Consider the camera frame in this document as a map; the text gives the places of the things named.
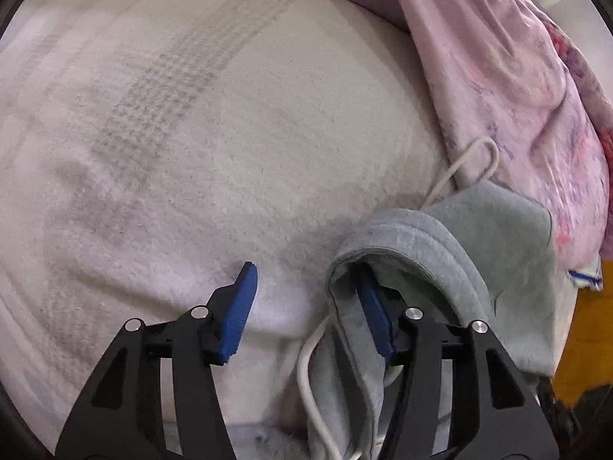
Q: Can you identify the purple floral quilt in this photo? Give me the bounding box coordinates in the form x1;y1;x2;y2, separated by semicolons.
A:
52;0;613;271

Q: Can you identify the grey zip hoodie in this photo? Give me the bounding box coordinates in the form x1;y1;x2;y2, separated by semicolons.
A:
297;176;575;459

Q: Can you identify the wooden headboard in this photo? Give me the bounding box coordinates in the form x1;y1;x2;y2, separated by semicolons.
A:
553;262;613;406

